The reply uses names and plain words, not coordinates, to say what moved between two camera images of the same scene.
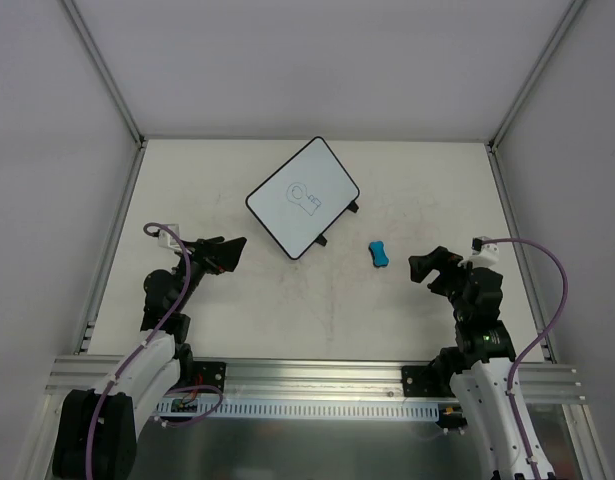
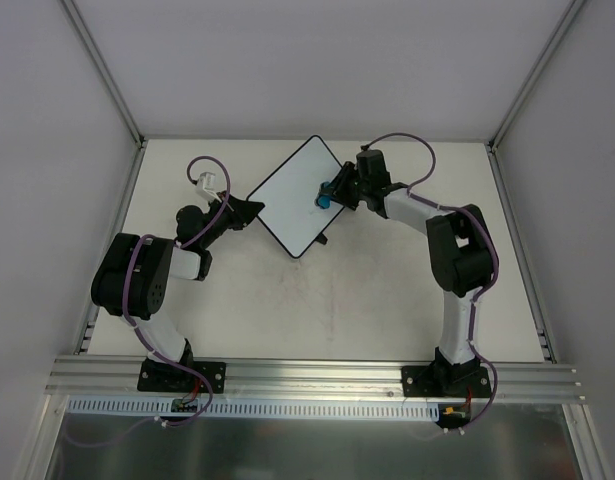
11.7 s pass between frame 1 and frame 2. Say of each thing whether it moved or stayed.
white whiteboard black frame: stayed
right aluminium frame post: stayed
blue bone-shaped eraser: moved
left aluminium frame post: stayed
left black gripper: moved
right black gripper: moved
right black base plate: stayed
